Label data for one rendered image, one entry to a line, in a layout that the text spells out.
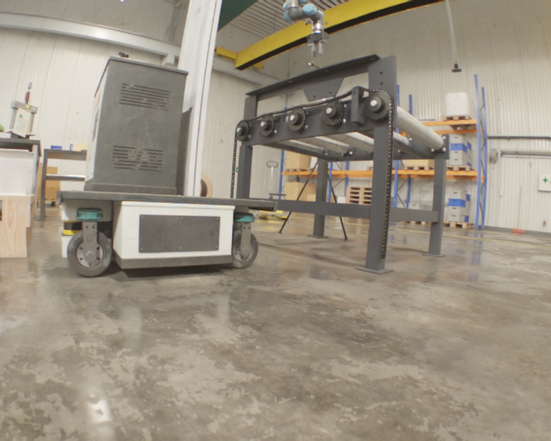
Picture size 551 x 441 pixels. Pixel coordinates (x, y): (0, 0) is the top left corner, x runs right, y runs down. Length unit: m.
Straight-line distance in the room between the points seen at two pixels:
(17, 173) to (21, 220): 0.29
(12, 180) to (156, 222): 0.94
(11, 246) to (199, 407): 1.32
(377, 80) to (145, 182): 1.28
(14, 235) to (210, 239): 0.96
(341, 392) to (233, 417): 0.20
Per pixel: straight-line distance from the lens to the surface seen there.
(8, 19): 12.39
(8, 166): 1.82
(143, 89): 1.28
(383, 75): 1.79
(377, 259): 1.62
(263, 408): 0.52
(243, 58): 13.54
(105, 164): 1.20
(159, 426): 0.49
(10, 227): 1.64
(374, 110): 1.65
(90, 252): 1.21
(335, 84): 1.99
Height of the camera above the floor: 0.32
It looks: 3 degrees down
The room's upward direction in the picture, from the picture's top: 4 degrees clockwise
